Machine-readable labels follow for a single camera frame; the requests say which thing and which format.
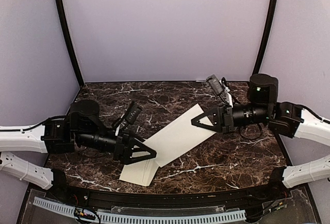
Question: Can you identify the right black frame post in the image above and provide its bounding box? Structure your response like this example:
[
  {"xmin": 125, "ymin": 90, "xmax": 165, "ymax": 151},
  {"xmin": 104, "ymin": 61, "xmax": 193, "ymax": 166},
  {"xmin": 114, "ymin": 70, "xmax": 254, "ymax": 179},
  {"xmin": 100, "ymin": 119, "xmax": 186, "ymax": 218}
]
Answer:
[{"xmin": 252, "ymin": 0, "xmax": 277, "ymax": 74}]

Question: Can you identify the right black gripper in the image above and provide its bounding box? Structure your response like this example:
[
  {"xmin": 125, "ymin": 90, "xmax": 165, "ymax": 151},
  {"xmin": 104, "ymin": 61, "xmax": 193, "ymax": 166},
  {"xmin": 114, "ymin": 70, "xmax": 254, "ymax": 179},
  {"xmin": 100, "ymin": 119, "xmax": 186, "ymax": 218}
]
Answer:
[{"xmin": 191, "ymin": 102, "xmax": 271, "ymax": 134}]

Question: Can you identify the black front table rail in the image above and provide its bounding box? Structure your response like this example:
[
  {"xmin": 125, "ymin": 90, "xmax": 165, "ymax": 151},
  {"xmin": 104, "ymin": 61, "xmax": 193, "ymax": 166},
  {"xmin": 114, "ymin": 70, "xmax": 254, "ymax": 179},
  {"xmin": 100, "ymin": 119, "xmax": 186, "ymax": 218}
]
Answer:
[{"xmin": 46, "ymin": 173, "xmax": 291, "ymax": 209}]

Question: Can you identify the left black frame post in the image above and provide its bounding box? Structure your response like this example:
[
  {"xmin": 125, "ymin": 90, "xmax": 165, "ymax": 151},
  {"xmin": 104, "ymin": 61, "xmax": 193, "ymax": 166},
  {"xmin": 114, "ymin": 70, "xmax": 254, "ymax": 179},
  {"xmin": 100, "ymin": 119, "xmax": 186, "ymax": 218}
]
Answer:
[{"xmin": 55, "ymin": 0, "xmax": 85, "ymax": 88}]

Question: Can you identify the black frame post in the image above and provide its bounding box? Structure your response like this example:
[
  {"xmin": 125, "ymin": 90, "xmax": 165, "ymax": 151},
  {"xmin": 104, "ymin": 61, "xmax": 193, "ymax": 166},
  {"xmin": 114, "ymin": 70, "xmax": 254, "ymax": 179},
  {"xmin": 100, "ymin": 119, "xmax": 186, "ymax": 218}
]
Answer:
[
  {"xmin": 55, "ymin": 0, "xmax": 85, "ymax": 88},
  {"xmin": 252, "ymin": 0, "xmax": 277, "ymax": 74}
]

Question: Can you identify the cream paper envelope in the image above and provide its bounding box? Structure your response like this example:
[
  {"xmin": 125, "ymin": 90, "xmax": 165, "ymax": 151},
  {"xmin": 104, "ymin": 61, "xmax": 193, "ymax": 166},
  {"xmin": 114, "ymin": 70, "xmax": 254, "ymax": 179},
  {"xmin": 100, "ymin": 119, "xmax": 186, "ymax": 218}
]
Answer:
[{"xmin": 119, "ymin": 159, "xmax": 159, "ymax": 186}]

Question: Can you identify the lined letter paper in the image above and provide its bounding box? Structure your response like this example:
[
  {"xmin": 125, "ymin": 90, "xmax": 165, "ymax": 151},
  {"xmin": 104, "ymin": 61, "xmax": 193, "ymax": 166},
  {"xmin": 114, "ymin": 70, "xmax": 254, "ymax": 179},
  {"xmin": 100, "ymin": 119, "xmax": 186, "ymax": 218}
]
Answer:
[{"xmin": 144, "ymin": 104, "xmax": 215, "ymax": 167}]

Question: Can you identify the white slotted cable duct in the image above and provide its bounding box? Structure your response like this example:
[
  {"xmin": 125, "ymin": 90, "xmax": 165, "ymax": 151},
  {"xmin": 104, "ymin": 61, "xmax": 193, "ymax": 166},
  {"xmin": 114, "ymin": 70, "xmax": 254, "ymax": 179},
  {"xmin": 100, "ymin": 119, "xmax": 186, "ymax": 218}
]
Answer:
[{"xmin": 33, "ymin": 197, "xmax": 246, "ymax": 223}]

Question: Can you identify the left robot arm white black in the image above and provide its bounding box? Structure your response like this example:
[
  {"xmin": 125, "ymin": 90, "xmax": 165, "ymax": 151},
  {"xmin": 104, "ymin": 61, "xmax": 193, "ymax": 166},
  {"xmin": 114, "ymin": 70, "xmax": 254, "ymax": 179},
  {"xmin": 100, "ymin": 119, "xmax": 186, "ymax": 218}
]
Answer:
[{"xmin": 1, "ymin": 100, "xmax": 157, "ymax": 201}]

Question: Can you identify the small circuit board with wires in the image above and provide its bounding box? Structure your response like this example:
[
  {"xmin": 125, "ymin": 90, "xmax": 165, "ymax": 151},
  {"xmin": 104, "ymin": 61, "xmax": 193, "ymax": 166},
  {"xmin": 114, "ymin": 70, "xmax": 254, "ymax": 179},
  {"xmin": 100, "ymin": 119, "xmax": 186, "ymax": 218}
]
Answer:
[{"xmin": 73, "ymin": 208, "xmax": 96, "ymax": 220}]

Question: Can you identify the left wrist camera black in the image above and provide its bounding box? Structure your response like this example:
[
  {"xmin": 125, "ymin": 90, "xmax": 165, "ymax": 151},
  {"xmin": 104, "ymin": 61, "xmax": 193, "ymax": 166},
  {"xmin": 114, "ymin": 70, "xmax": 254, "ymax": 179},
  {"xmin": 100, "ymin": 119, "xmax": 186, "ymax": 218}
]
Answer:
[{"xmin": 112, "ymin": 101, "xmax": 142, "ymax": 136}]

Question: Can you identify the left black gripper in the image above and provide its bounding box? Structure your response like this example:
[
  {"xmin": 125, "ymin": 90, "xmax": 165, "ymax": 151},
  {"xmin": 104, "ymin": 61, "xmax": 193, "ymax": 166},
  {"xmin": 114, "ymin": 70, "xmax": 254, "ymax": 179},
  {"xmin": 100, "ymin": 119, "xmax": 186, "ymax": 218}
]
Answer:
[{"xmin": 76, "ymin": 129, "xmax": 157, "ymax": 166}]

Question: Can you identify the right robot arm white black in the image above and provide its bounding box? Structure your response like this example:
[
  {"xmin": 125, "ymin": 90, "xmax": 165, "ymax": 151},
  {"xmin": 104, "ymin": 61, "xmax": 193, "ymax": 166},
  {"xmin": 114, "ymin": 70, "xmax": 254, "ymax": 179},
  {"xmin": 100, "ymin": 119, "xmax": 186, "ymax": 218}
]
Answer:
[{"xmin": 191, "ymin": 74, "xmax": 329, "ymax": 200}]

